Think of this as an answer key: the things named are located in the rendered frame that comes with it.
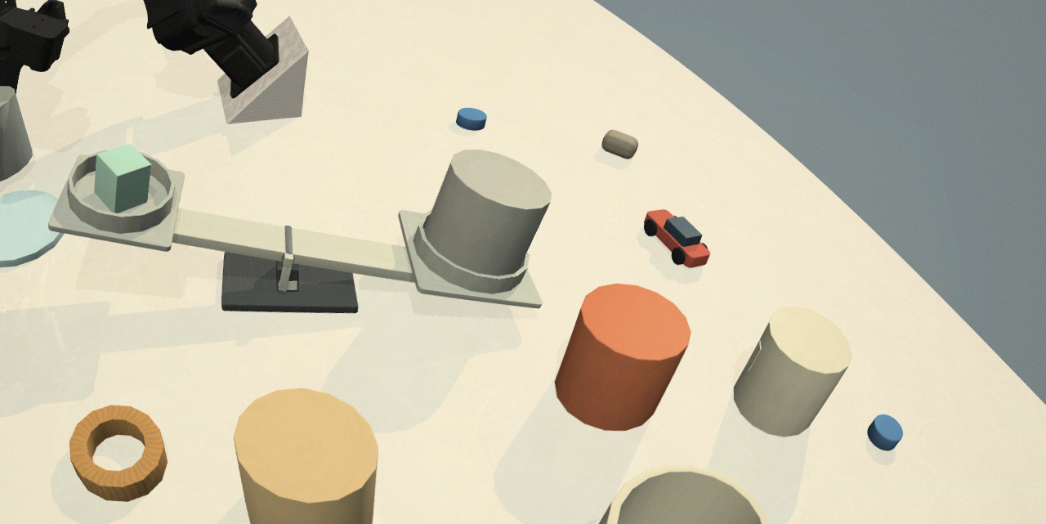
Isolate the grey balance beam with two pans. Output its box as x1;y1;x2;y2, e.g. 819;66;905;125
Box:
48;150;543;314

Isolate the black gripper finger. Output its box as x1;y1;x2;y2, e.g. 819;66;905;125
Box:
0;56;23;93

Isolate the red toy car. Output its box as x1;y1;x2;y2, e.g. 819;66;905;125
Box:
644;209;710;268

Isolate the blue short cylinder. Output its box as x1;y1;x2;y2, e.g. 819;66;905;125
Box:
456;108;487;131
867;414;903;451

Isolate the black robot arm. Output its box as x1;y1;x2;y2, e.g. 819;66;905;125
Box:
0;0;279;99

